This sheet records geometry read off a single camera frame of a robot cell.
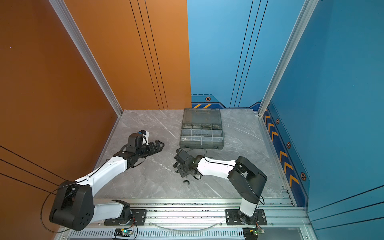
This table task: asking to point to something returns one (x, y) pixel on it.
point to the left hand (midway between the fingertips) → (159, 145)
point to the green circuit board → (121, 232)
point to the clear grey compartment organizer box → (202, 129)
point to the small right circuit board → (251, 233)
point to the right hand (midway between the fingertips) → (181, 169)
